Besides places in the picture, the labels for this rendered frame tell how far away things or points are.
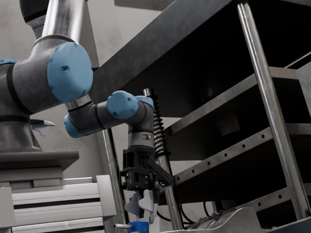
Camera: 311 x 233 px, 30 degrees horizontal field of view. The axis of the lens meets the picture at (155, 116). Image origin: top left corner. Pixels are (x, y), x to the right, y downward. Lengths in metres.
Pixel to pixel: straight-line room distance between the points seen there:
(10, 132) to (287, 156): 1.25
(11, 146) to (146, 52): 1.72
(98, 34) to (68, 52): 4.33
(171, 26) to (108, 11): 3.05
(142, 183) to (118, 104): 0.23
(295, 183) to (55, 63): 1.24
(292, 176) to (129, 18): 4.25
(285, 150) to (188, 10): 0.80
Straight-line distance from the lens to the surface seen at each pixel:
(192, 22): 2.59
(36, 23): 1.60
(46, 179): 1.21
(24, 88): 1.22
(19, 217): 1.17
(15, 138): 1.21
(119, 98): 1.56
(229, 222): 1.74
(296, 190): 2.19
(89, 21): 5.59
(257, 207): 2.42
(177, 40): 2.66
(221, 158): 2.55
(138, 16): 6.28
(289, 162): 2.21
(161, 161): 2.80
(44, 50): 1.23
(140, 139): 1.64
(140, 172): 1.61
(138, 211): 1.67
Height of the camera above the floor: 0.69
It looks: 18 degrees up
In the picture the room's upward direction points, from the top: 13 degrees counter-clockwise
